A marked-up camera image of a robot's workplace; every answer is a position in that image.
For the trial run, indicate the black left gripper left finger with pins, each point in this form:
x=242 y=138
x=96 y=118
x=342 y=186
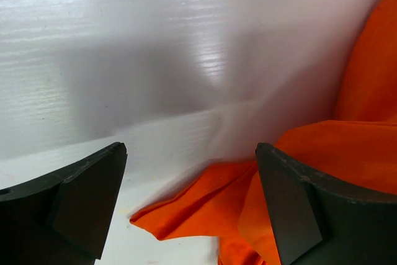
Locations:
x=64 y=216

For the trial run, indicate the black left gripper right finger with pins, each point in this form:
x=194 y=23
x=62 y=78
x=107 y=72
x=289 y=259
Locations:
x=319 y=219

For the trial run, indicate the orange t shirt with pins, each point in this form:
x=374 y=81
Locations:
x=358 y=145

